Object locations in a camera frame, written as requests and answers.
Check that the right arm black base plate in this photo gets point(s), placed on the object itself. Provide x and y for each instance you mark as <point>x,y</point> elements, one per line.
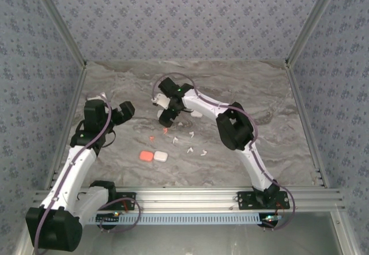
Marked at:
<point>245,204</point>

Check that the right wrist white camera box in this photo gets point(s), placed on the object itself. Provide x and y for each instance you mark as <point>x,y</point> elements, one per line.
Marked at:
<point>162,100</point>

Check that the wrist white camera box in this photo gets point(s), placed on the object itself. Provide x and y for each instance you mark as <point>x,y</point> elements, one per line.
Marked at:
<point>162,100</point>
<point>93,97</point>

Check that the aluminium table side rail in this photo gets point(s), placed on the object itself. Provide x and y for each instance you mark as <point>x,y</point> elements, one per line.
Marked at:
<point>72,108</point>
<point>301,108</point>

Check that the small black controller board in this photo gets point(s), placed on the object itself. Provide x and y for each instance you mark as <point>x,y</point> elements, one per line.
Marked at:
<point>106,219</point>
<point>269,221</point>

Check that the aluminium frame leg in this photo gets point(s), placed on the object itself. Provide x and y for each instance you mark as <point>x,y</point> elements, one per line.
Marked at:
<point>22,247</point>
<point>344,234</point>

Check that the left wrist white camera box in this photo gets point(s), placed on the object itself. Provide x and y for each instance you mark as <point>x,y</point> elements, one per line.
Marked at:
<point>93,97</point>

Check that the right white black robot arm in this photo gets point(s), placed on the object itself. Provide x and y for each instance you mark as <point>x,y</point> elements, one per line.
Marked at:
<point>236,128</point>

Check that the aluminium corner post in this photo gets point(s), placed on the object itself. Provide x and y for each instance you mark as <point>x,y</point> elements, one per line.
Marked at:
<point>60,22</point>
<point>312,21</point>

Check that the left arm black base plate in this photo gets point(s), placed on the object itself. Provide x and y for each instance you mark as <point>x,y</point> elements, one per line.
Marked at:
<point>116,206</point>

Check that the long aluminium mounting rail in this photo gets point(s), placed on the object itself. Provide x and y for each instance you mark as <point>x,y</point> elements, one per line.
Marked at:
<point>187,200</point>

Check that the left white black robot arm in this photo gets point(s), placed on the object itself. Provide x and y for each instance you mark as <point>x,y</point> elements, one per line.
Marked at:
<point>72,174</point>

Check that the grey metal panel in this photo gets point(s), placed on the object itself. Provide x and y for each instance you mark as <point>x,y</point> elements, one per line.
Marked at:
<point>187,240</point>

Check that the orange earbud charging case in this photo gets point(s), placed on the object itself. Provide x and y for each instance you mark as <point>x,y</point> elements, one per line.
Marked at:
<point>146,156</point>

